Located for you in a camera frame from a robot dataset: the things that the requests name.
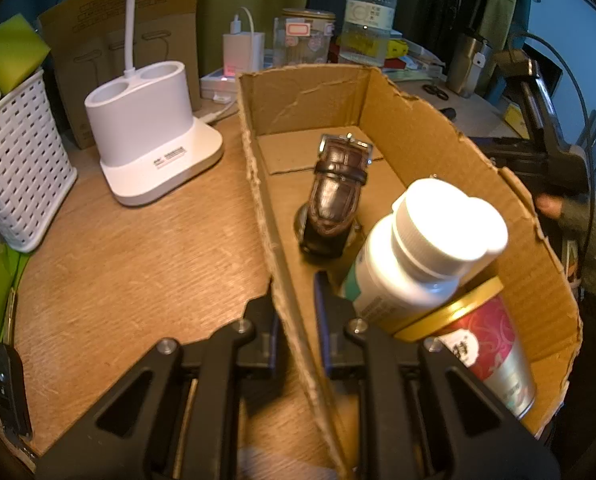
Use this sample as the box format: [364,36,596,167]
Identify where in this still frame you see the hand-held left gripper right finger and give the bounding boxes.
[314,270,561,480]

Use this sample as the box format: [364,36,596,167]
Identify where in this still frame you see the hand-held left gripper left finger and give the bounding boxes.
[33,292,281,480]

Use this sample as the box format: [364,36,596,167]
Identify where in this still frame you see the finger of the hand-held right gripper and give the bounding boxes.
[490,157,543,186]
[470,135,541,155]

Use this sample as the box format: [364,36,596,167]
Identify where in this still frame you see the brown cardboard box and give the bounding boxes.
[237,64,583,478]

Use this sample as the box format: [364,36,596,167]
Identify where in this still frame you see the white pill bottle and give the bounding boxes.
[339,179,509,333]

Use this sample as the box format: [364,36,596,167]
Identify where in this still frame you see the brown leather wristwatch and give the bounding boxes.
[297,132,376,260]

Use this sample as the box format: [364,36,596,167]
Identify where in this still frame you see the red gold-rimmed tin can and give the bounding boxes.
[394,276,537,421]

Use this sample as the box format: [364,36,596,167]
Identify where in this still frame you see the person's right hand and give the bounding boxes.
[535,196,563,220]

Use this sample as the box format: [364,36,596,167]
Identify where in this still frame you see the yellow tissue box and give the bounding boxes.
[502,102,528,133]

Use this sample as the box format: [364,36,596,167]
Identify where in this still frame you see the dark monitor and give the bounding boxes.
[525,42,563,108]

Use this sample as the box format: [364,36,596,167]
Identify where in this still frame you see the white paper packets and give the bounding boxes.
[403,44,447,81]

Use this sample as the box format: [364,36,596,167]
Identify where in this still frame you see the clear plastic water bottle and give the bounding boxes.
[339,0,399,67]

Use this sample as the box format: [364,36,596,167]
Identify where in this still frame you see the glass jar with stickers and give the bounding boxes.
[273,7,337,67]

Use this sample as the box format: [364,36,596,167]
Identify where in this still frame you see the white desk lamp base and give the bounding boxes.
[84,0,225,207]

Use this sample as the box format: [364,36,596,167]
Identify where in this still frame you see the white power strip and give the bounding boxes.
[199,70,241,123]

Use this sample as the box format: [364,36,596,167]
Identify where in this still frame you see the black car key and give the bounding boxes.
[0,341,33,439]

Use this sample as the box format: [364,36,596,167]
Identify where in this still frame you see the white plastic basket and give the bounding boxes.
[0,67,79,253]

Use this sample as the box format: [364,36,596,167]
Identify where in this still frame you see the flat brown cardboard sheet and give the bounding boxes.
[38,0,203,150]

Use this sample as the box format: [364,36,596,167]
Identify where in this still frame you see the green sponge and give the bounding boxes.
[0,14,51,95]

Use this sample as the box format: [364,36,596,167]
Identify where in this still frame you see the black cable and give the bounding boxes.
[508,30,596,281]

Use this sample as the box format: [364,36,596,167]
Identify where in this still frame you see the white charger with cable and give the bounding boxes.
[222,7,267,79]

